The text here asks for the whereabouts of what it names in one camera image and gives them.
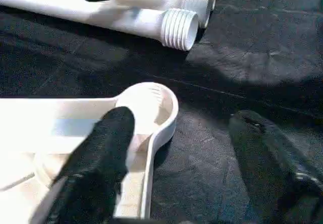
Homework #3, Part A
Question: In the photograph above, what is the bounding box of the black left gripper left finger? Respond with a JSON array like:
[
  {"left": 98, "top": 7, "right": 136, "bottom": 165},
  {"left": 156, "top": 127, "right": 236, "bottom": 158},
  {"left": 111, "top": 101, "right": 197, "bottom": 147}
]
[{"left": 29, "top": 106, "right": 137, "bottom": 224}]

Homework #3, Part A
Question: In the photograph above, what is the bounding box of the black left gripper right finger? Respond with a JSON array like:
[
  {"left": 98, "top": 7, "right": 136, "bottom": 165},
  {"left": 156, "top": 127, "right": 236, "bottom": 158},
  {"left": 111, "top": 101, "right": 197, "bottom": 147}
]
[{"left": 228, "top": 109, "right": 323, "bottom": 224}]

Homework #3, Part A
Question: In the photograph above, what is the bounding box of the white plastic table top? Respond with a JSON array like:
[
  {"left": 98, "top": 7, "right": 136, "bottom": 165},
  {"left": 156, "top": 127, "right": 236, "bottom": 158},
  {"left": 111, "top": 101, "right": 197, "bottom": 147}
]
[{"left": 0, "top": 82, "right": 179, "bottom": 224}]

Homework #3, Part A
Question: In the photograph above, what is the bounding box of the black mat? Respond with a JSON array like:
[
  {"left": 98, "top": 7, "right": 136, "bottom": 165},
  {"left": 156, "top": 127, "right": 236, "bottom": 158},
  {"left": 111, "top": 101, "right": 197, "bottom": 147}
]
[{"left": 0, "top": 0, "right": 323, "bottom": 224}]

